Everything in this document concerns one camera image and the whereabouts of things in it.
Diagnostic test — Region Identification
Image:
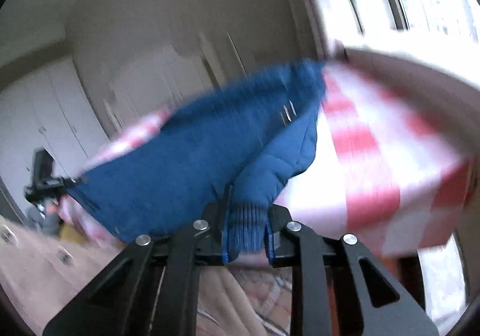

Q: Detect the blue puffer jacket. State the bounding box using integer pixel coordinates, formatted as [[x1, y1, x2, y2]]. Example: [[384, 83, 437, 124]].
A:
[[69, 59, 326, 262]]

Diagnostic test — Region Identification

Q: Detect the white wardrobe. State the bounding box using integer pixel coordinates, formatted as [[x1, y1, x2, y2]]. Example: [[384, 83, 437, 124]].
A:
[[1, 56, 108, 212]]

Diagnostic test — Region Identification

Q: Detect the pink white checkered bedsheet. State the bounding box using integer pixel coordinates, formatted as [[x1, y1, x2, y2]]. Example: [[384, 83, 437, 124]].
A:
[[58, 62, 474, 256]]

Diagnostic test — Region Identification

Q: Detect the white wooden headboard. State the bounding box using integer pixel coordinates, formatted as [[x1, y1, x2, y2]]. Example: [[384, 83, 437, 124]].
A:
[[101, 29, 248, 135]]

